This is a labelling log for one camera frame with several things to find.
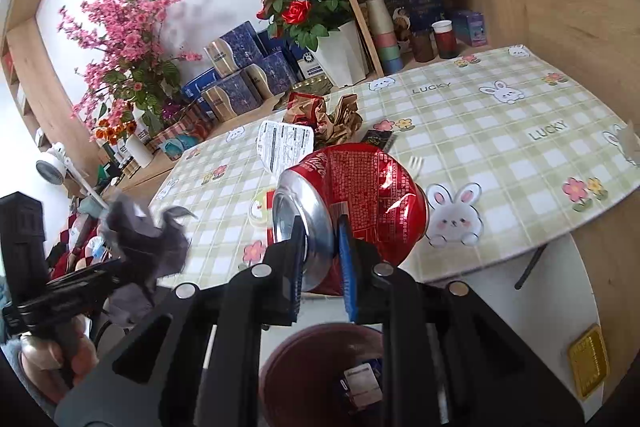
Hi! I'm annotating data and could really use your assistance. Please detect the person's left forearm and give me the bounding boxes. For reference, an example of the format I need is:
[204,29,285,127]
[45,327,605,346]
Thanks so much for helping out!
[0,342,61,418]

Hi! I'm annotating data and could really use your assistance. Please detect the light blue flat box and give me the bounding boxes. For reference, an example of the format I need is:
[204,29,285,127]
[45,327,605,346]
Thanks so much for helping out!
[181,67,221,104]

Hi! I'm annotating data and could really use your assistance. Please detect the grey paper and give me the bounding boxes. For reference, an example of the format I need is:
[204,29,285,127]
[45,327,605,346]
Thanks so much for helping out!
[100,193,193,328]

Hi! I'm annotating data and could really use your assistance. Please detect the crumpled brown wrapper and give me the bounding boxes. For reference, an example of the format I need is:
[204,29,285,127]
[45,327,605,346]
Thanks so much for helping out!
[315,94,364,145]

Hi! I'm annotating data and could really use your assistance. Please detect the crumpled red and gold wrapper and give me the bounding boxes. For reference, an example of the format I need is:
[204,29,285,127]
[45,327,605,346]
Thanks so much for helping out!
[282,92,328,128]

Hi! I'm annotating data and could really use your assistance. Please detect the crushed red soda can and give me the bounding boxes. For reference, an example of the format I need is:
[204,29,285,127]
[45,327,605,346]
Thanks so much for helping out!
[272,143,431,297]

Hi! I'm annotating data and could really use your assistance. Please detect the scalloped painted planter box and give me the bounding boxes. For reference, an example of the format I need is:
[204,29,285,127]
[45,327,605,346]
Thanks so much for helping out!
[150,104,213,158]

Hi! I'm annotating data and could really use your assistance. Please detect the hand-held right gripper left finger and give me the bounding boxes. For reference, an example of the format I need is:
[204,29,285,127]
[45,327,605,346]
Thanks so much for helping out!
[54,218,308,427]

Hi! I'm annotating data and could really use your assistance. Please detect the dark blue printed box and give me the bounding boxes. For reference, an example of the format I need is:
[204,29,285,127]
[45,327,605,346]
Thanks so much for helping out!
[385,0,446,32]

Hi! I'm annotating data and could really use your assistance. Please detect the black table leg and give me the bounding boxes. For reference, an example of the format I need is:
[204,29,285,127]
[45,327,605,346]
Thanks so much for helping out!
[515,244,548,290]

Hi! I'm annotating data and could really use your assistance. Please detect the dark red waste bin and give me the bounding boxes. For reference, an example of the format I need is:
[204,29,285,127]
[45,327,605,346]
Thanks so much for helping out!
[258,324,396,427]

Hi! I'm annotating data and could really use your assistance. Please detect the dark flat packet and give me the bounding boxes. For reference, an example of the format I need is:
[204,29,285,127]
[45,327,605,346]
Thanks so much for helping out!
[361,129,396,152]

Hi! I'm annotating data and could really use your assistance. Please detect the green checked bunny tablecloth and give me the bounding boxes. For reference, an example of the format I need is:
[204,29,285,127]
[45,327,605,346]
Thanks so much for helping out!
[148,44,640,285]

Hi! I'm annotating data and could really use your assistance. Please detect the brown cup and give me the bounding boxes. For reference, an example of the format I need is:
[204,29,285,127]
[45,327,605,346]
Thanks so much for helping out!
[411,29,435,62]

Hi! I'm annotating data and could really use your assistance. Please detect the blue and gold gift box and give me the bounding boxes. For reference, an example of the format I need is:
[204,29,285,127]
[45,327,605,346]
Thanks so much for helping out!
[205,22,266,75]
[202,72,263,122]
[245,52,298,100]

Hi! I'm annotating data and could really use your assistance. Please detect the white desk fan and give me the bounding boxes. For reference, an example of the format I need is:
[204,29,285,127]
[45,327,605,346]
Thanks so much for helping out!
[35,142,108,210]

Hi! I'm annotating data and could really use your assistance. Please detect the red patterned cloth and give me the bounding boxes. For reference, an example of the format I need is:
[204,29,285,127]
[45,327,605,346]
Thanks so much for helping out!
[47,212,108,280]

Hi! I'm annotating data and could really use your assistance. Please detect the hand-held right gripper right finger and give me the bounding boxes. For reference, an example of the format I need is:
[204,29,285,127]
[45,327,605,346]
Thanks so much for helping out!
[336,216,587,427]

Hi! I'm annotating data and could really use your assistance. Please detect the blue box with white label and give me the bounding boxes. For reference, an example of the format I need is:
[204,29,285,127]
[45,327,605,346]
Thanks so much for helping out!
[287,41,326,80]

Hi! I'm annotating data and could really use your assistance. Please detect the white vase with orange flowers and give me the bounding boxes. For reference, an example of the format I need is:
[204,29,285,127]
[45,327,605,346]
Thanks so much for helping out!
[91,117,152,168]

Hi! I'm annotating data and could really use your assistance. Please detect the stack of pastel paper cups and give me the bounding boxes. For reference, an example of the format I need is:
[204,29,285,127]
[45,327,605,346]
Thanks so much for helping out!
[365,0,405,75]

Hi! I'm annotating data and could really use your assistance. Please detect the small brown figurine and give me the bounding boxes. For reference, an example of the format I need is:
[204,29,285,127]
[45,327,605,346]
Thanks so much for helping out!
[391,7,415,54]

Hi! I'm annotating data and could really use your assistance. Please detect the brown jar with white lid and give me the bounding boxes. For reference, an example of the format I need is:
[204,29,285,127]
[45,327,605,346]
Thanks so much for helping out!
[431,20,458,59]

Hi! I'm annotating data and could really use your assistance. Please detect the gold embossed tray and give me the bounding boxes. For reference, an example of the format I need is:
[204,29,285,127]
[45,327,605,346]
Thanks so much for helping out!
[292,76,333,95]

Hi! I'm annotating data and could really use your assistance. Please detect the white printed label wrapper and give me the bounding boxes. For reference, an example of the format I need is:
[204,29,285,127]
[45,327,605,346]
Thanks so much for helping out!
[256,120,316,175]

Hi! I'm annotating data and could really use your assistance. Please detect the red roses in white pot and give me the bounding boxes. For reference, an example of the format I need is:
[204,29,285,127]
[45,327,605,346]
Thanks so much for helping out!
[255,0,371,88]

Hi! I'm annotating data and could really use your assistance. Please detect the pink blossom arrangement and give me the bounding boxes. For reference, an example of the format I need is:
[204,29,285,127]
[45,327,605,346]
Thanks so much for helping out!
[57,0,203,142]

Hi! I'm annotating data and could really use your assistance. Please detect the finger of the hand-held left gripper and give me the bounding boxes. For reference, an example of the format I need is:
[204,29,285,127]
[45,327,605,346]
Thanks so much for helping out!
[20,279,111,323]
[47,259,126,290]

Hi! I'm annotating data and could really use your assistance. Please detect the wooden side shelf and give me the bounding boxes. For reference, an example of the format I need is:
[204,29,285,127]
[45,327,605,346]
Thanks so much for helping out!
[0,19,96,158]

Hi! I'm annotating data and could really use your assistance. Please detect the wooden sideboard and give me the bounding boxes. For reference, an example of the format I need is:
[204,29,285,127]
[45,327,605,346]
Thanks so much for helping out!
[107,57,381,195]

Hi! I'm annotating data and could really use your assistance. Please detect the white and blue packet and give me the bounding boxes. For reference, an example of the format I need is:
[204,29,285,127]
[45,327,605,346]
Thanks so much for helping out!
[342,361,383,409]

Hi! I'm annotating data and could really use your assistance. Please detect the person's left hand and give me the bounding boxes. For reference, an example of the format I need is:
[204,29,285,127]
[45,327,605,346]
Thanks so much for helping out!
[21,314,100,389]

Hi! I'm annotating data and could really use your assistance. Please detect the small blue carton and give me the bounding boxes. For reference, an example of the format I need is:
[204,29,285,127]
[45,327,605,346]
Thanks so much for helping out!
[452,9,485,46]

